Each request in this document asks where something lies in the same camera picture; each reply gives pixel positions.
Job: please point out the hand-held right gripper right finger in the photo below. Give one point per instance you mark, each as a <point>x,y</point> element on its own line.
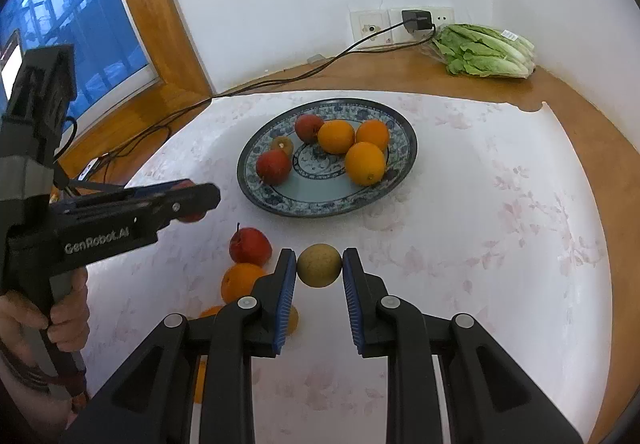
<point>352,304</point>

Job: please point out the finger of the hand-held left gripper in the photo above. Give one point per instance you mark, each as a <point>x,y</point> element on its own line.
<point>190,199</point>
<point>170,185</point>

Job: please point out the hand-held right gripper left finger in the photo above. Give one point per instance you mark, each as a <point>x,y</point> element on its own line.
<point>285,304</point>

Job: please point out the small brown pear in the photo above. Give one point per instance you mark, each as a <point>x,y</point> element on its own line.
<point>320,266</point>
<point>281,146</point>

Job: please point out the blue patterned ceramic plate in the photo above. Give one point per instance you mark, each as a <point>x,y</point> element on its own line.
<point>310,184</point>

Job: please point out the person's left forearm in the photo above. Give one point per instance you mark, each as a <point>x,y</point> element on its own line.
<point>30,414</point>

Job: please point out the person's left hand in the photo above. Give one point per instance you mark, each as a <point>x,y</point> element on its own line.
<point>75,319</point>

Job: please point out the black metal stand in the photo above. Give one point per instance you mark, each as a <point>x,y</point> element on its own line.
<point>95,185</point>

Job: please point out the white power adapter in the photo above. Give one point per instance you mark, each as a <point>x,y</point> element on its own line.
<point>90,167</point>

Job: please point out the white floral tablecloth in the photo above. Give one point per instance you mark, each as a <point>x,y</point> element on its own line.
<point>450,224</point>

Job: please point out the small grey plastic piece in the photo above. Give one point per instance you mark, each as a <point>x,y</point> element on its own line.
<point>315,58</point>

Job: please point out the bagged romaine lettuce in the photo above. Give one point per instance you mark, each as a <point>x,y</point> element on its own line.
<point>480,51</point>

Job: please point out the black plug-in charger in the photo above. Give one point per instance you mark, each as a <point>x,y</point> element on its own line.
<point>415,19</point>

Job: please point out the white power outlet plate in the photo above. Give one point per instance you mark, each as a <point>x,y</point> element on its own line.
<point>442,18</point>

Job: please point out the white coax wall plate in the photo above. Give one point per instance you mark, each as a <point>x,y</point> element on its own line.
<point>367,31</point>

